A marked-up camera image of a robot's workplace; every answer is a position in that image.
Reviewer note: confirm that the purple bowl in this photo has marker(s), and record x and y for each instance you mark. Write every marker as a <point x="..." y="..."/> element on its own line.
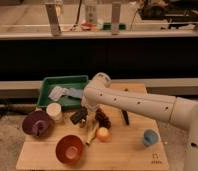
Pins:
<point x="36" y="123"/>

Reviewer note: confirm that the dark grape bunch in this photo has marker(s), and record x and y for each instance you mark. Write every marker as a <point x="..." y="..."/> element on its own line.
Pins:
<point x="103" y="119"/>

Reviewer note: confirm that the metal post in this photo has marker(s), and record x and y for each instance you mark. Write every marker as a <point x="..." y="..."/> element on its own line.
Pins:
<point x="52" y="17"/>
<point x="115" y="17"/>

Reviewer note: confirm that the white cup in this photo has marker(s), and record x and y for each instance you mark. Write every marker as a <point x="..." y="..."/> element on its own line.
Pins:
<point x="54" y="111"/>

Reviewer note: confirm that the orange fruit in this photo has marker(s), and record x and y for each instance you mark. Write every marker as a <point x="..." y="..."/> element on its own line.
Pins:
<point x="102" y="134"/>

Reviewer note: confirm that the blue grey cloth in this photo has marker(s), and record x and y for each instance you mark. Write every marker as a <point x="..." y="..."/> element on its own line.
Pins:
<point x="57" y="92"/>

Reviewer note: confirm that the green plastic tray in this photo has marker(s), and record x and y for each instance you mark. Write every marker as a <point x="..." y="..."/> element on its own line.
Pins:
<point x="78" y="82"/>

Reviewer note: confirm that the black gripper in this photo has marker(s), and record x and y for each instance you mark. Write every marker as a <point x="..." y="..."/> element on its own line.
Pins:
<point x="79" y="115"/>

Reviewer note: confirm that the clear bottle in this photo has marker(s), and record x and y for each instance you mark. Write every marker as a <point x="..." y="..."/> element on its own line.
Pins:
<point x="91" y="11"/>

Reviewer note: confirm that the red bowl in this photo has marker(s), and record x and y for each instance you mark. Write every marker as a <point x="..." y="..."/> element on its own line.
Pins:
<point x="69" y="149"/>

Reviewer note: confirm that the left metal post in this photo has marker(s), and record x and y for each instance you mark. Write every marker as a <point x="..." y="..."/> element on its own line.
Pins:
<point x="52" y="17"/>

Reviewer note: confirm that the blue cup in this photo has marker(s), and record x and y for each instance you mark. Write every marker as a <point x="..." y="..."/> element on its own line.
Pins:
<point x="150" y="137"/>

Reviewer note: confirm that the right metal post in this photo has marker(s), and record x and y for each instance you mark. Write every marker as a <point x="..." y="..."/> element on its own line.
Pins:
<point x="115" y="17"/>

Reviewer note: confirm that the yellow banana toy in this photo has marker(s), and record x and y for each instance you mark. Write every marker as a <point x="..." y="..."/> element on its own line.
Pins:
<point x="92" y="126"/>

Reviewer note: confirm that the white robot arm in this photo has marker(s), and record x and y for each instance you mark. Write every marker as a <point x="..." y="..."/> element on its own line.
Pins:
<point x="177" y="111"/>

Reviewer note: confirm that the wooden board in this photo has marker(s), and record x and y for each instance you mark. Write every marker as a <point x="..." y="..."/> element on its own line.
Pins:
<point x="124" y="151"/>

